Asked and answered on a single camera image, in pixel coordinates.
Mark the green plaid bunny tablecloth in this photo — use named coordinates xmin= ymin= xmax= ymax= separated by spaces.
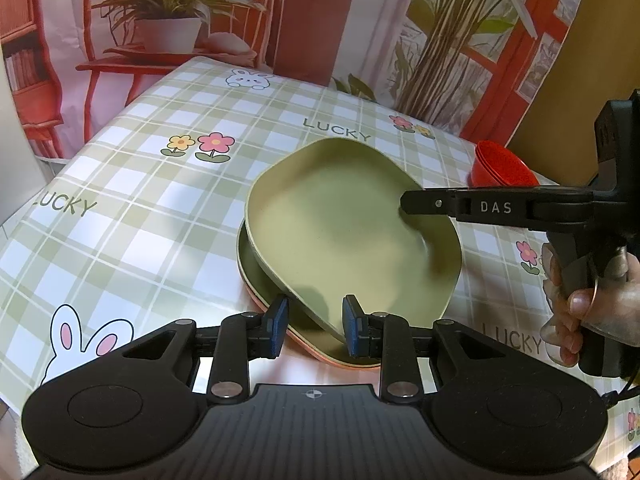
xmin=0 ymin=55 xmax=640 ymax=480

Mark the person's right hand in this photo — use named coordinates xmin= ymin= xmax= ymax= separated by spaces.
xmin=541 ymin=242 xmax=640 ymax=367

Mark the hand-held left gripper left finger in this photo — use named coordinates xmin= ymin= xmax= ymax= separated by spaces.
xmin=122 ymin=294 xmax=291 ymax=405

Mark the brown wooden board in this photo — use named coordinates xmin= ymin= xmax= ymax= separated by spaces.
xmin=507 ymin=0 xmax=640 ymax=187

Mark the black cable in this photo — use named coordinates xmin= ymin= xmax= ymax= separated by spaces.
xmin=602 ymin=379 xmax=640 ymax=407

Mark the green square plate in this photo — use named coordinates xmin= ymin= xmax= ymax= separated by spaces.
xmin=236 ymin=219 xmax=452 ymax=369
xmin=244 ymin=137 xmax=462 ymax=357

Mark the printed plant backdrop cloth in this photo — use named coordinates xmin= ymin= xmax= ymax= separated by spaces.
xmin=0 ymin=0 xmax=597 ymax=162

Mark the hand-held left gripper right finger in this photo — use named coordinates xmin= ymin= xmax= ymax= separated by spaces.
xmin=341 ymin=294 xmax=507 ymax=405

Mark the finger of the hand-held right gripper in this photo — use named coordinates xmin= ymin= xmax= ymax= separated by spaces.
xmin=400 ymin=186 xmax=552 ymax=230

